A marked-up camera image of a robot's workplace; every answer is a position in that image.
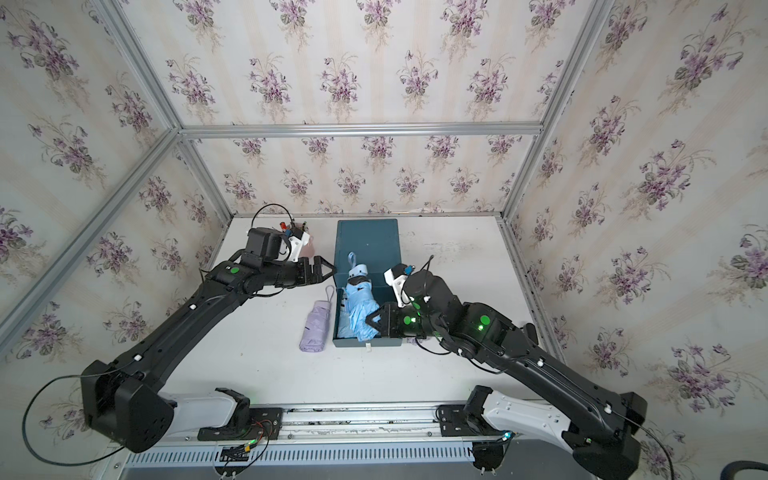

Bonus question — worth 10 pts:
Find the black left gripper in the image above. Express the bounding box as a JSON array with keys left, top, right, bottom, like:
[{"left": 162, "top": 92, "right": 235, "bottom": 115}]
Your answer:
[{"left": 259, "top": 254, "right": 337, "bottom": 290}]

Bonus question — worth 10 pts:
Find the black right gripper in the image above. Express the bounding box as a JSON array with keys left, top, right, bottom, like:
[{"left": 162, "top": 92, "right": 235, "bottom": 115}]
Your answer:
[{"left": 364, "top": 301, "right": 450, "bottom": 340}]

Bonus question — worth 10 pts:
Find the blue umbrella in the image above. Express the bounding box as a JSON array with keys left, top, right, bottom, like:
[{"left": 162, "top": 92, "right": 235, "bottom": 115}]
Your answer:
[
  {"left": 344, "top": 252, "right": 380, "bottom": 343},
  {"left": 336, "top": 309, "right": 356, "bottom": 339}
]

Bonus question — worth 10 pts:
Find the teal drawer cabinet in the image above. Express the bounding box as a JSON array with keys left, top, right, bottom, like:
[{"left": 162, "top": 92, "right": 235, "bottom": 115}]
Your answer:
[{"left": 332, "top": 218, "right": 402, "bottom": 348}]

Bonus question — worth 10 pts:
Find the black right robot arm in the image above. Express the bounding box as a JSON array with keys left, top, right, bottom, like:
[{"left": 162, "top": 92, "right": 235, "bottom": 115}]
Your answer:
[{"left": 366, "top": 264, "right": 647, "bottom": 479}]

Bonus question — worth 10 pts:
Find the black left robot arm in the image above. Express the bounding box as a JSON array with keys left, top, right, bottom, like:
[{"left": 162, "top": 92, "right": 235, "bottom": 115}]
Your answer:
[{"left": 76, "top": 227, "right": 337, "bottom": 453}]

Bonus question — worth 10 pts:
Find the pink pen holder cup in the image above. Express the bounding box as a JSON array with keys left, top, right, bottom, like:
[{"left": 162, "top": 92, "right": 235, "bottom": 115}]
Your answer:
[{"left": 280, "top": 220, "right": 311, "bottom": 262}]

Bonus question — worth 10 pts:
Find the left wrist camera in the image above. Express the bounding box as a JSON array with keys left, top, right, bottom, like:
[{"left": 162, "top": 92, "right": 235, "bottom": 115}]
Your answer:
[{"left": 286, "top": 229, "right": 311, "bottom": 262}]

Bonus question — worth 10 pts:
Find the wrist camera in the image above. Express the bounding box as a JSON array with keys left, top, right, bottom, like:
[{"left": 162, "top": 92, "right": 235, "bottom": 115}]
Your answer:
[
  {"left": 286, "top": 229, "right": 311, "bottom": 262},
  {"left": 384, "top": 263, "right": 414, "bottom": 304}
]

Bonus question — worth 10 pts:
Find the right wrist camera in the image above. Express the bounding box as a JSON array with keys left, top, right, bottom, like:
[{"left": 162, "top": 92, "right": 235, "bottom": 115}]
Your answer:
[{"left": 384, "top": 263, "right": 414, "bottom": 304}]

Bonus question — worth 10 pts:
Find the aluminium rail beam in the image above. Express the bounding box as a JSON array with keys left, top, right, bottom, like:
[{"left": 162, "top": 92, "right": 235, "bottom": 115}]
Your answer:
[{"left": 107, "top": 397, "right": 607, "bottom": 448}]

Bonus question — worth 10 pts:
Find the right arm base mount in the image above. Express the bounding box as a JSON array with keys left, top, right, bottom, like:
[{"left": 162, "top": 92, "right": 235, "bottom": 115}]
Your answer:
[{"left": 435, "top": 385, "right": 516, "bottom": 441}]

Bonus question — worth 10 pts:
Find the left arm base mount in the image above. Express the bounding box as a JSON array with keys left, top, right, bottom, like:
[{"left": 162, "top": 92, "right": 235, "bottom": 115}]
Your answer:
[{"left": 196, "top": 388, "right": 285, "bottom": 442}]

